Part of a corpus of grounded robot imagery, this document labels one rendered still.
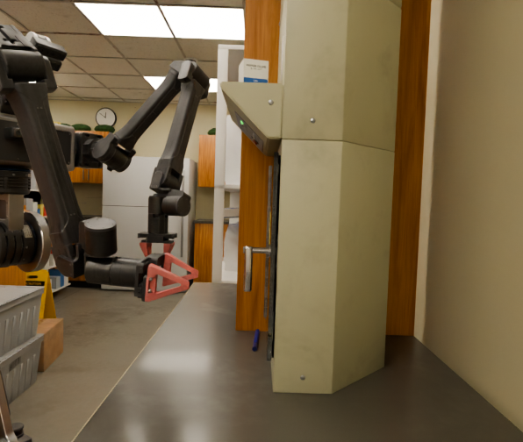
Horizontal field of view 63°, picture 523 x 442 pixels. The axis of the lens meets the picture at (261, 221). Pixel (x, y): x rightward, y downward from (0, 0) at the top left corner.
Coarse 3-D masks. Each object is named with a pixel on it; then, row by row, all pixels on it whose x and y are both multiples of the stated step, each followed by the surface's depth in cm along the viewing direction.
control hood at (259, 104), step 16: (224, 96) 83; (240, 96) 77; (256, 96) 77; (272, 96) 77; (240, 112) 81; (256, 112) 77; (272, 112) 77; (256, 128) 80; (272, 128) 77; (272, 144) 85
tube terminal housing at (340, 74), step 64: (320, 0) 76; (384, 0) 85; (320, 64) 77; (384, 64) 86; (320, 128) 77; (384, 128) 88; (320, 192) 78; (384, 192) 90; (320, 256) 79; (384, 256) 91; (320, 320) 79; (384, 320) 93; (320, 384) 80
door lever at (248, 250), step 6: (246, 246) 83; (252, 246) 84; (246, 252) 83; (252, 252) 83; (258, 252) 83; (264, 252) 83; (246, 258) 83; (252, 258) 83; (246, 264) 83; (252, 264) 83; (246, 270) 83; (246, 276) 83; (246, 282) 83; (246, 288) 83
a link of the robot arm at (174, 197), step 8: (160, 176) 122; (152, 184) 122; (160, 184) 121; (160, 192) 124; (168, 192) 121; (176, 192) 119; (184, 192) 119; (168, 200) 118; (176, 200) 116; (184, 200) 118; (168, 208) 118; (176, 208) 116; (184, 208) 119; (184, 216) 119
